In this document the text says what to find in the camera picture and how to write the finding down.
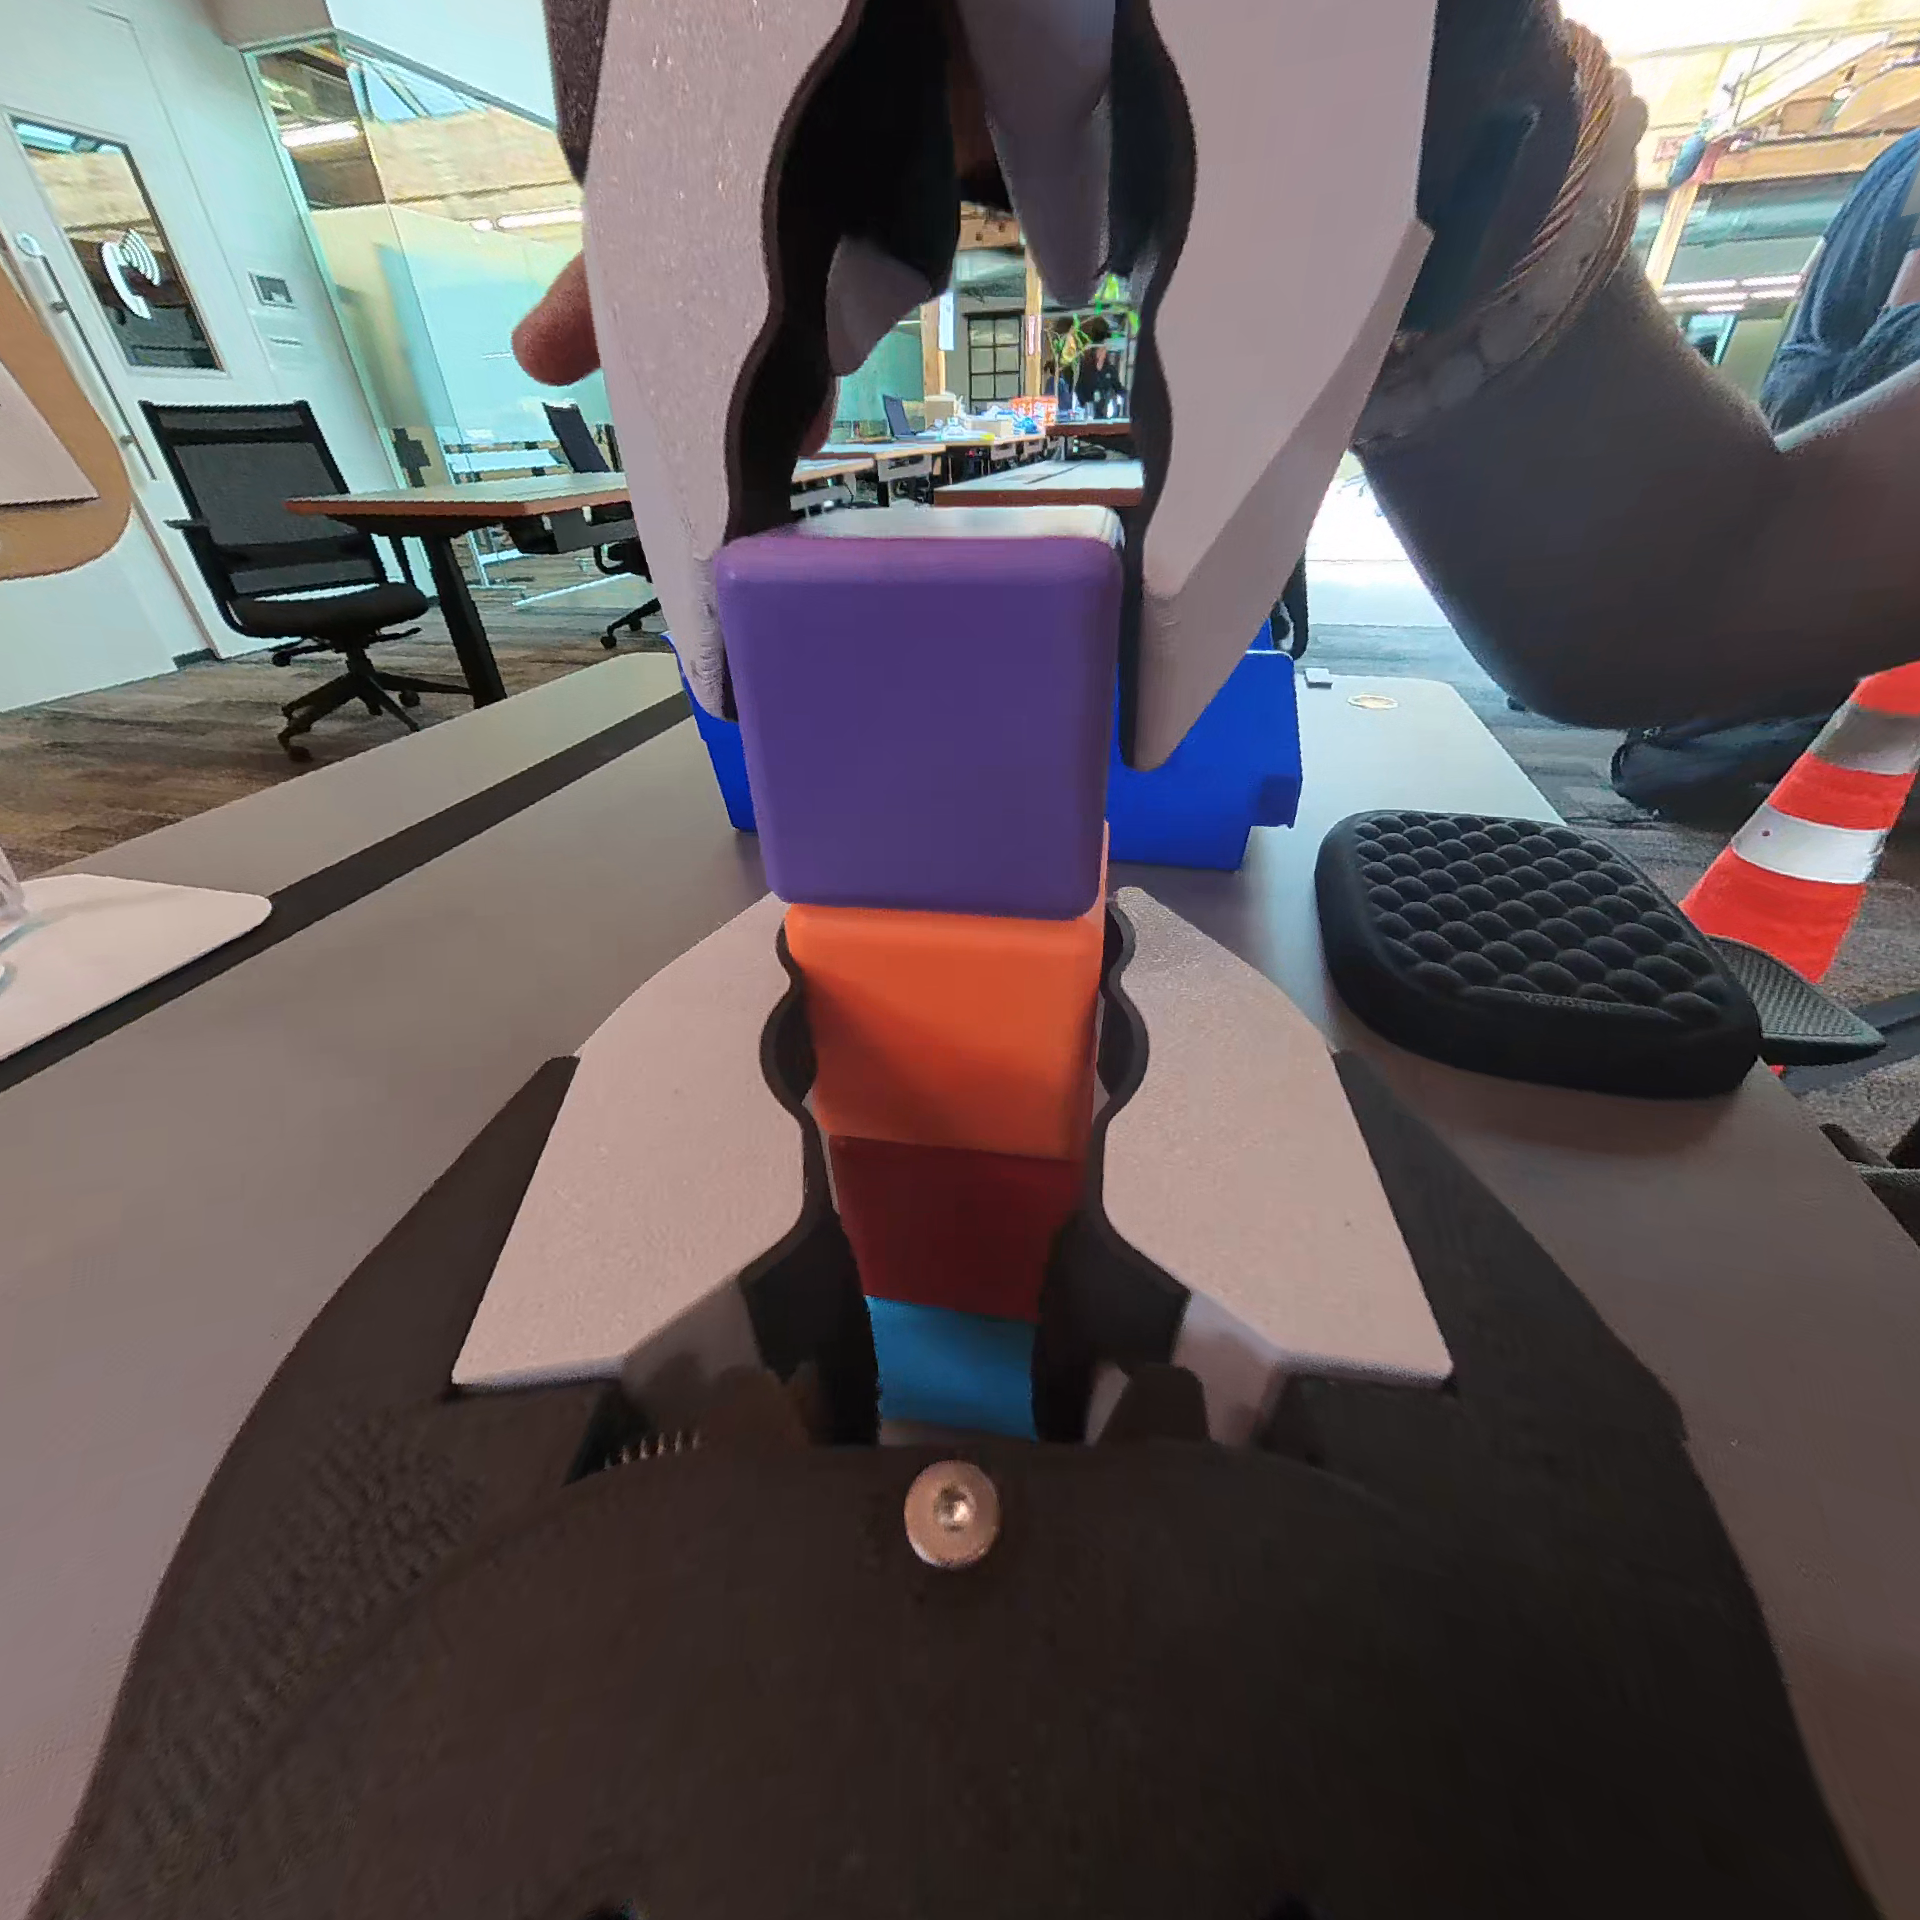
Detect orange traffic cone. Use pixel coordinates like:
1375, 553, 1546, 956
1679, 668, 1920, 991

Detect black textured armrest pad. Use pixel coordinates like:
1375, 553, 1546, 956
1315, 811, 1767, 1100

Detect blue plastic bin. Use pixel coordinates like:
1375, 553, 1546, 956
686, 646, 1307, 873

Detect gold bracelets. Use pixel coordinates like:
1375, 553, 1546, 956
1351, 16, 1653, 453

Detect person's right forearm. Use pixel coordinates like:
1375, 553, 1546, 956
1351, 0, 1920, 735

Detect teal foam cube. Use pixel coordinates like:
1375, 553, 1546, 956
869, 1296, 1046, 1444

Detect purple foam cube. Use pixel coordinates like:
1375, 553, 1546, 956
716, 507, 1128, 920

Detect orange foam cube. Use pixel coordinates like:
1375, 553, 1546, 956
781, 892, 1114, 1165

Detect person's right hand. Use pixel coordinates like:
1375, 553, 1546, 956
512, 253, 608, 389

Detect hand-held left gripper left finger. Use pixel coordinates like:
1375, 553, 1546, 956
456, 892, 829, 1396

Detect red foam cube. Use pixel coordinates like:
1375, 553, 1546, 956
822, 1136, 1082, 1325

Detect white stand base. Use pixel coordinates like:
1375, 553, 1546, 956
0, 870, 271, 1067

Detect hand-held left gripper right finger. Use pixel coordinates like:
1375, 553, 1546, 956
1044, 892, 1454, 1392

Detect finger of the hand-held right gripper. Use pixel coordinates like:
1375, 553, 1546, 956
584, 0, 877, 721
1117, 0, 1444, 769

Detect brown office desk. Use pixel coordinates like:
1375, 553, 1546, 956
292, 470, 647, 711

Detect black office chair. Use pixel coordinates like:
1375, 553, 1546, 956
144, 399, 436, 752

